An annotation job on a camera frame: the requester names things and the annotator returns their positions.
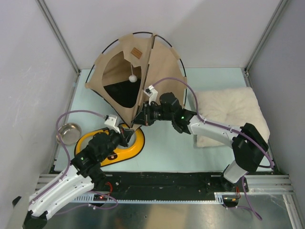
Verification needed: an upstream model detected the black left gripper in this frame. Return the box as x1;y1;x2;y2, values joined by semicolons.
100;125;134;160

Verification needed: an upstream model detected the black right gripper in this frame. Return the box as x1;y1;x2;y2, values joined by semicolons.
132;100;174;125

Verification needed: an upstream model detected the black tent pole front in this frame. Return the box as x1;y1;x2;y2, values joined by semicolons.
131;33;155;127

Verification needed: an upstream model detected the black tent pole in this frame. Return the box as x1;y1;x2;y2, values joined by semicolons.
85;31;187;106
131;33;155;127

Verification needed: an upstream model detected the beige fabric pet tent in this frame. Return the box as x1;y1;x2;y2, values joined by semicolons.
85;31;187;130

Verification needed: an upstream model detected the black tent pole back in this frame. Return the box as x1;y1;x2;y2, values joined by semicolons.
85;31;187;106

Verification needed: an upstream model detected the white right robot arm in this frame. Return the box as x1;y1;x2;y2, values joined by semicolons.
133;89;268;191

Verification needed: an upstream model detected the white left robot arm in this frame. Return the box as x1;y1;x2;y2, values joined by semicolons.
22;128;134;229

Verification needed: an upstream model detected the steel pet bowl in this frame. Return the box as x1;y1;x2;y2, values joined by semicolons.
58;123;81;146

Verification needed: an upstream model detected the yellow double bowl holder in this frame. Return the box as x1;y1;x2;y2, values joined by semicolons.
74;128;145;167

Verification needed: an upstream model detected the white pompom toy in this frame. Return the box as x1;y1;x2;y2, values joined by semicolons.
128;74;137;83

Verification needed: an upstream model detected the small circuit board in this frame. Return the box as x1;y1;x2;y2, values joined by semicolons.
93;194;108;201

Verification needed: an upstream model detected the cream fluffy cushion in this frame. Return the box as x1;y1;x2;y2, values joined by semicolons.
195;87;270;142

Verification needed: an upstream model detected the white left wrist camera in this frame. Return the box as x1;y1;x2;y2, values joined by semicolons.
104;115;121;134

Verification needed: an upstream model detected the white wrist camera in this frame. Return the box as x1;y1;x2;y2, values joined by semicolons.
143;85;158;105
104;115;121;134

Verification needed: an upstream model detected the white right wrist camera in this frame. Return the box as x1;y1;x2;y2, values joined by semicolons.
143;85;158;105

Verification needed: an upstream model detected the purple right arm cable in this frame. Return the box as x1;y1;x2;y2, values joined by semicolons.
152;77;275;219

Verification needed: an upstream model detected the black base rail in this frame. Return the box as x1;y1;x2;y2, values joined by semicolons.
93;172;234;201

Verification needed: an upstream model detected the left aluminium frame post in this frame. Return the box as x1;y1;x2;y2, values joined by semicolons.
35;0;81;75

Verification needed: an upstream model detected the aluminium frame post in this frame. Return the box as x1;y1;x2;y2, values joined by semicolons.
35;0;81;75
244;0;291;73

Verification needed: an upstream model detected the right aluminium frame post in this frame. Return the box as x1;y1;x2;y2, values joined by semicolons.
244;0;291;73

